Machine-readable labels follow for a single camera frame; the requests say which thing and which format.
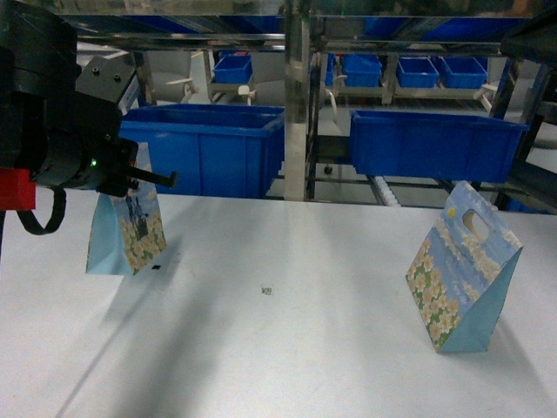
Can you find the large blue bin right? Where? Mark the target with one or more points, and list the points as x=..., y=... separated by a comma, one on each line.
x=433, y=145

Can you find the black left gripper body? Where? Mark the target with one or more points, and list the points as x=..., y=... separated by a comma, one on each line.
x=111, y=166

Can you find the large blue bin left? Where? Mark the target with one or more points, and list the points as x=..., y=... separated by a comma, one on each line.
x=218, y=150

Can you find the light blue flower gift bag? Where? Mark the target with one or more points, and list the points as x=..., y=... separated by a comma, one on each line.
x=127, y=233

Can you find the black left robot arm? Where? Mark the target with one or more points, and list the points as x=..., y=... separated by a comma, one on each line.
x=60, y=121

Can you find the large blue bin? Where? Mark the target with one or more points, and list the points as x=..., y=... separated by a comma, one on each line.
x=433, y=145
x=218, y=150

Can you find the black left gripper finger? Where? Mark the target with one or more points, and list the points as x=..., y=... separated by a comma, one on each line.
x=150, y=177

